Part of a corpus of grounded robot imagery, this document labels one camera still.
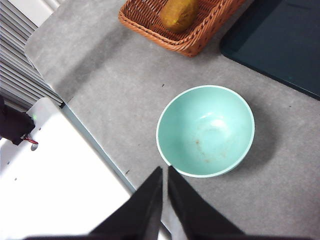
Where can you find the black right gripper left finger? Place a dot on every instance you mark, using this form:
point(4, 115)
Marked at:
point(142, 212)

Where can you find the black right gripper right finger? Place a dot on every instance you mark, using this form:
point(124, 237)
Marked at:
point(190, 212)

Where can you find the teal ribbed bowl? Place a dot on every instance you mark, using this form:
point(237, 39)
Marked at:
point(205, 132)

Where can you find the brown kiwifruit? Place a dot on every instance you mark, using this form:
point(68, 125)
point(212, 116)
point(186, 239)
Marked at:
point(178, 15)

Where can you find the dark rectangular tray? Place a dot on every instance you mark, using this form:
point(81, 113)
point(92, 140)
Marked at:
point(280, 42)

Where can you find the brown wicker basket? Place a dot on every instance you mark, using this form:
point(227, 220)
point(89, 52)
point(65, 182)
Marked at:
point(150, 20)

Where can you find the grey ribbed panel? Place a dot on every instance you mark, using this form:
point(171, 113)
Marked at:
point(17, 62)

